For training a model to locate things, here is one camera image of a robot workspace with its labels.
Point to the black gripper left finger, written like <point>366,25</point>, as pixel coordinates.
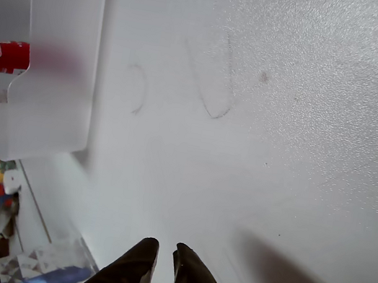
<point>125,277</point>

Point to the clear acrylic organizer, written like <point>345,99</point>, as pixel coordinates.
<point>42,266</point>

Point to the frosted plastic bin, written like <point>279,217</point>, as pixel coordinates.
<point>61,16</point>

